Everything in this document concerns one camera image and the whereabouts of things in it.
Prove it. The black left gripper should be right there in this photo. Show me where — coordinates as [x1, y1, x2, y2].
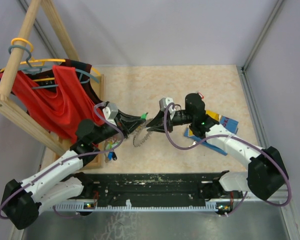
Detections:
[91, 108, 146, 145]

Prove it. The green key tag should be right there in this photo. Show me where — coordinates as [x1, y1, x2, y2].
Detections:
[140, 112, 148, 119]

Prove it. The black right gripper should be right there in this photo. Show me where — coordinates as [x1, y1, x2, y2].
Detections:
[147, 109, 195, 133]

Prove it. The loose silver key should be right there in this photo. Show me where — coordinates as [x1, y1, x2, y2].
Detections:
[189, 141, 198, 148]

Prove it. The teal clothes hanger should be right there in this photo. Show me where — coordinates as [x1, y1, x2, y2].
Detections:
[0, 44, 101, 94]

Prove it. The aluminium frame rail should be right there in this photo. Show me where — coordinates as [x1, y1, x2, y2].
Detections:
[239, 0, 300, 240]

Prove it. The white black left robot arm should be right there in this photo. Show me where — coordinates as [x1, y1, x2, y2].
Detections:
[0, 107, 146, 230]

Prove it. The yellow blue cartoon cloth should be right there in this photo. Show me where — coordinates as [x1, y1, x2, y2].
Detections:
[183, 109, 240, 157]

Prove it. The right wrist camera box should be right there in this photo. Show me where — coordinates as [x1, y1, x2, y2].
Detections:
[159, 97, 176, 115]

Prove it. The key tag bunch on blue disc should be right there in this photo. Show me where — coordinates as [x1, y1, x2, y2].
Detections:
[104, 140, 122, 163]

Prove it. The steel key ring disc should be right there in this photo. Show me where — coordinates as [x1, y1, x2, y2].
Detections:
[132, 118, 153, 148]

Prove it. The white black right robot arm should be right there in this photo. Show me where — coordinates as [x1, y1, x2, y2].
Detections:
[146, 92, 292, 203]

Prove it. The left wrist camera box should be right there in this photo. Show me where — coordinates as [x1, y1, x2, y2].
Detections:
[102, 102, 119, 125]

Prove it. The wooden clothes rack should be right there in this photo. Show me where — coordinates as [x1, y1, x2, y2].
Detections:
[0, 0, 107, 172]

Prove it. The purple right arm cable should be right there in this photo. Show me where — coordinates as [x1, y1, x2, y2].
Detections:
[163, 102, 292, 217]

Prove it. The red shirt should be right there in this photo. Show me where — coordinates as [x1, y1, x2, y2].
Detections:
[12, 65, 104, 143]

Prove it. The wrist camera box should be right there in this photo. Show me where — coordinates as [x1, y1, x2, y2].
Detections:
[102, 102, 119, 125]
[159, 97, 176, 115]

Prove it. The yellow clothes hanger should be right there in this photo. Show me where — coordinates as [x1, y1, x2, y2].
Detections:
[1, 37, 102, 82]

